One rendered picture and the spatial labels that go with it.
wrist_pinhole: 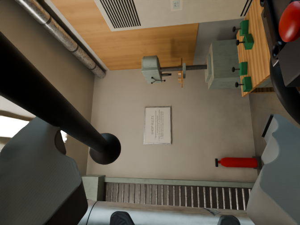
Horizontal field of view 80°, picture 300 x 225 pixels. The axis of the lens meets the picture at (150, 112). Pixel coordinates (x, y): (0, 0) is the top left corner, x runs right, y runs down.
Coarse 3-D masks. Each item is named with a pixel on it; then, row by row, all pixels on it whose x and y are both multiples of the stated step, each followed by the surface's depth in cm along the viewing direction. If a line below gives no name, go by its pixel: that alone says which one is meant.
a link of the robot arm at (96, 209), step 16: (96, 208) 39; (112, 208) 40; (128, 208) 40; (144, 208) 40; (160, 208) 40; (176, 208) 40; (192, 208) 40; (208, 208) 41; (80, 224) 37; (96, 224) 37; (144, 224) 37; (160, 224) 36; (176, 224) 36; (192, 224) 36; (208, 224) 36
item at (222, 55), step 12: (216, 48) 218; (228, 48) 215; (144, 60) 217; (156, 60) 215; (216, 60) 215; (228, 60) 212; (144, 72) 233; (156, 72) 233; (180, 72) 258; (216, 72) 212; (228, 72) 210; (216, 84) 232; (228, 84) 232; (264, 84) 231
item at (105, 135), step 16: (0, 32) 5; (0, 48) 4; (16, 48) 5; (0, 64) 5; (16, 64) 5; (32, 64) 6; (0, 80) 5; (16, 80) 5; (32, 80) 6; (16, 96) 6; (32, 96) 6; (48, 96) 7; (32, 112) 7; (48, 112) 7; (64, 112) 8; (64, 128) 9; (80, 128) 10; (96, 144) 15; (112, 144) 19; (96, 160) 19; (112, 160) 19
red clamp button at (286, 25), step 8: (288, 8) 14; (296, 8) 14; (288, 16) 14; (296, 16) 14; (280, 24) 16; (288, 24) 14; (296, 24) 14; (280, 32) 16; (288, 32) 14; (296, 32) 14; (288, 40) 15
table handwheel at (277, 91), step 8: (272, 72) 31; (280, 72) 30; (272, 80) 31; (280, 80) 29; (280, 88) 29; (288, 88) 29; (280, 96) 29; (288, 96) 28; (296, 96) 28; (288, 104) 28; (296, 104) 28; (288, 112) 29; (296, 112) 28; (296, 120) 28
